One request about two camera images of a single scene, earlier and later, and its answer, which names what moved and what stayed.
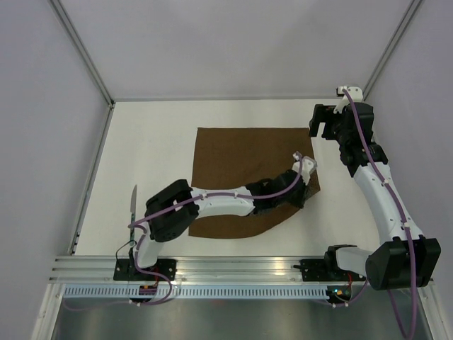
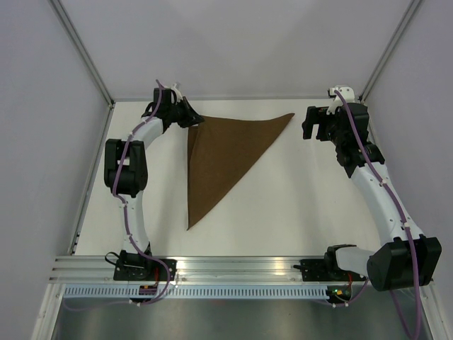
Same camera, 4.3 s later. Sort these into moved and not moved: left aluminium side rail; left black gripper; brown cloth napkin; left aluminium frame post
Moved: left black gripper; brown cloth napkin
Not moved: left aluminium side rail; left aluminium frame post
